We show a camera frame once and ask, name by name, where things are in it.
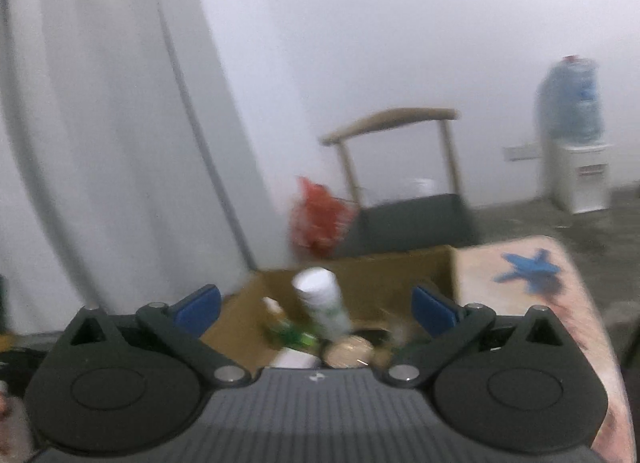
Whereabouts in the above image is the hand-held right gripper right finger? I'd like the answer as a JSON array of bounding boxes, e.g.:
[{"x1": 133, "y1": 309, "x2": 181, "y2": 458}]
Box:
[{"x1": 385, "y1": 284, "x2": 562, "y2": 388}]

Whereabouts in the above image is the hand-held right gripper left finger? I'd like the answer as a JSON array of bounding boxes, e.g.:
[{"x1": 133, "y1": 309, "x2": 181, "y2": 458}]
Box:
[{"x1": 65, "y1": 284, "x2": 252, "y2": 388}]

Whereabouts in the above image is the brown cardboard box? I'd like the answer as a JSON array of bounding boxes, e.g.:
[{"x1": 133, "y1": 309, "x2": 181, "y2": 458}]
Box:
[{"x1": 200, "y1": 244, "x2": 461, "y2": 372}]

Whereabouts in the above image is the white tube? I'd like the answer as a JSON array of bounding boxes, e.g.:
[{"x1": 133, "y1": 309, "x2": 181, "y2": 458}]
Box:
[{"x1": 272, "y1": 347, "x2": 322, "y2": 370}]

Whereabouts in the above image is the white bottle with green label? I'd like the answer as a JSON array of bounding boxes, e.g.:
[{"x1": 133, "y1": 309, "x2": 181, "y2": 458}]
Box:
[{"x1": 291, "y1": 267, "x2": 353, "y2": 339}]

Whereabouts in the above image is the green dropper bottle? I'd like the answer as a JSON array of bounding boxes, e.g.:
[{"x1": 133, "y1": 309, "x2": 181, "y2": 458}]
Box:
[{"x1": 262, "y1": 297, "x2": 297, "y2": 345}]

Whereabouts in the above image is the wooden chair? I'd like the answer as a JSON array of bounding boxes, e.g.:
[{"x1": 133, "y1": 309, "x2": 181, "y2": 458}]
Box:
[{"x1": 320, "y1": 107, "x2": 479, "y2": 259}]

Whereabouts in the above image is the red plastic bag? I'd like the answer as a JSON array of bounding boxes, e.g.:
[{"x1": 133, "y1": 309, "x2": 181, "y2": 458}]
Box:
[{"x1": 290, "y1": 176, "x2": 359, "y2": 259}]

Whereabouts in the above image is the white curtain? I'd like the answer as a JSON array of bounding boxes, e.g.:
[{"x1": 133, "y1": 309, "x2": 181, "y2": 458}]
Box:
[{"x1": 0, "y1": 0, "x2": 273, "y2": 340}]

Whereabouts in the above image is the blue water jug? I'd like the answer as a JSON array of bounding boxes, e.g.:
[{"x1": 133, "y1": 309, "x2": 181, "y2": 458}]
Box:
[{"x1": 537, "y1": 56, "x2": 606, "y2": 145}]

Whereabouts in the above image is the black cable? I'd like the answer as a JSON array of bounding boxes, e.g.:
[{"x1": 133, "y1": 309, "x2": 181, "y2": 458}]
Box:
[{"x1": 157, "y1": 8, "x2": 257, "y2": 270}]

